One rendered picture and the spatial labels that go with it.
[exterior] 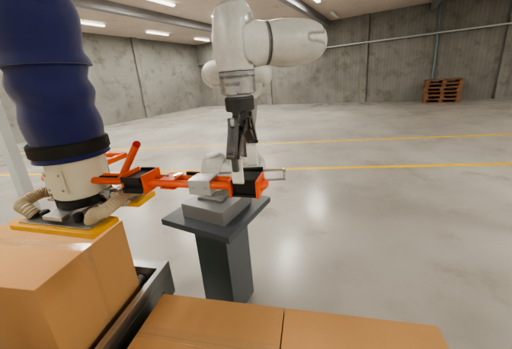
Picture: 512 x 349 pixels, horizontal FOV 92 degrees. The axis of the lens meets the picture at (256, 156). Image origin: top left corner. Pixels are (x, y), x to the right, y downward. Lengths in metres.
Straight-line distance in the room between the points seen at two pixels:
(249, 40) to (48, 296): 1.00
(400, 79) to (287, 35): 13.26
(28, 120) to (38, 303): 0.57
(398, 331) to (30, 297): 1.29
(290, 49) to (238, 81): 0.15
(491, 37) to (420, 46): 2.33
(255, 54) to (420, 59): 13.34
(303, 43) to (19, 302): 1.16
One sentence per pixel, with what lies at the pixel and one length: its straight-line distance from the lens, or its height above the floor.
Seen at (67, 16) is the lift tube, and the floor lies 1.72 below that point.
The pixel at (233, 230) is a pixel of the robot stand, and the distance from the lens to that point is 1.40.
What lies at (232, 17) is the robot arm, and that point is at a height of 1.65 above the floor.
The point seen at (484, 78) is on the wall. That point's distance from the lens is 14.20.
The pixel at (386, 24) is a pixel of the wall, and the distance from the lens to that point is 13.98.
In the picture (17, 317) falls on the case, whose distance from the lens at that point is 1.26.
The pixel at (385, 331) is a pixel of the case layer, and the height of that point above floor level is 0.54.
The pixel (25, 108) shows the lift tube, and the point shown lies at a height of 1.49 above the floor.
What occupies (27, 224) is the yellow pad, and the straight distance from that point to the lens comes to 1.09.
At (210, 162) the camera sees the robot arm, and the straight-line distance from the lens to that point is 1.47.
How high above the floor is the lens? 1.51
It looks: 17 degrees down
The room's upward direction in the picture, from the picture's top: 5 degrees counter-clockwise
